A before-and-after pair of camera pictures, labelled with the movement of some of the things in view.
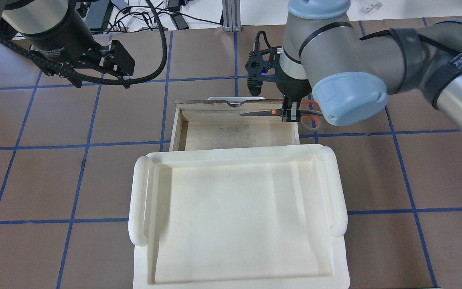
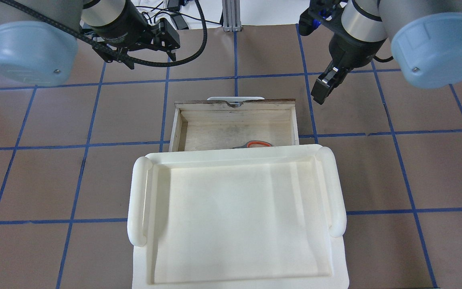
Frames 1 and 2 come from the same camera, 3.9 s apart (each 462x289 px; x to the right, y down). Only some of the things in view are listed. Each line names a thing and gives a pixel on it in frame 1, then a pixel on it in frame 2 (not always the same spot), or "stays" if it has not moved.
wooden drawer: (200, 125) stays
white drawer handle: (236, 100) stays
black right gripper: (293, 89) → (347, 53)
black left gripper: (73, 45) → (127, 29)
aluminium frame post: (232, 17) stays
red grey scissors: (311, 117) → (254, 143)
